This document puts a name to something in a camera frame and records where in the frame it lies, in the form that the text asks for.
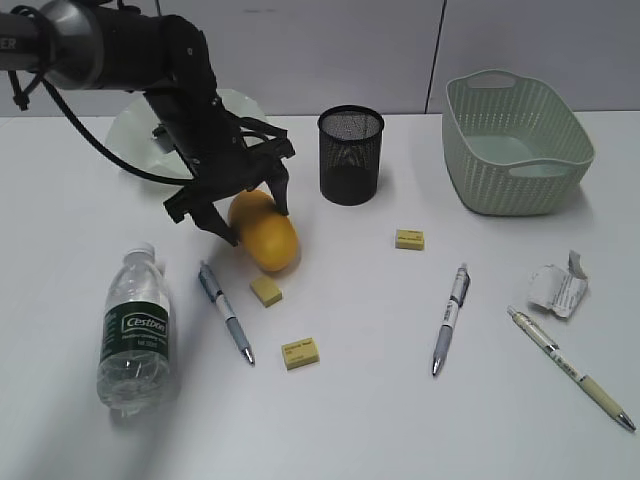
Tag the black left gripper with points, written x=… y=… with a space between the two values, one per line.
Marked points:
x=228 y=154

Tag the yellow mango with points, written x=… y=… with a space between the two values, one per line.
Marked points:
x=268 y=236

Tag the clear water bottle green label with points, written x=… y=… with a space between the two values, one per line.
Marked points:
x=134 y=369

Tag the white waste paper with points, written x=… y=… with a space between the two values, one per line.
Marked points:
x=559 y=290

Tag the beige grip pen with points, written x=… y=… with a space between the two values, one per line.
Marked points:
x=586 y=383

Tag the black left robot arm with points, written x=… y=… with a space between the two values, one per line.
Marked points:
x=104 y=45

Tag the blue and white pen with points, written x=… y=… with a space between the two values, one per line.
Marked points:
x=216 y=295

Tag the plain yellow eraser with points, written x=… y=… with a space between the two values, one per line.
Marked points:
x=266 y=290

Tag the black mesh pen holder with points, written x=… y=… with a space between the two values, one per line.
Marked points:
x=350 y=141

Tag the pale green wavy plate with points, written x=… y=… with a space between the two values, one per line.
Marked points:
x=130 y=136

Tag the yellow eraser front label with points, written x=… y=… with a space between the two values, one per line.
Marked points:
x=300 y=353

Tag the yellow eraser near basket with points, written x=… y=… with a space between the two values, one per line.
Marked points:
x=409 y=239

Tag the grey and white pen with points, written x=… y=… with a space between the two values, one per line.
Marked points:
x=455 y=302

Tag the green woven plastic basket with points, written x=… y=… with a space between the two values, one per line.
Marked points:
x=512 y=146

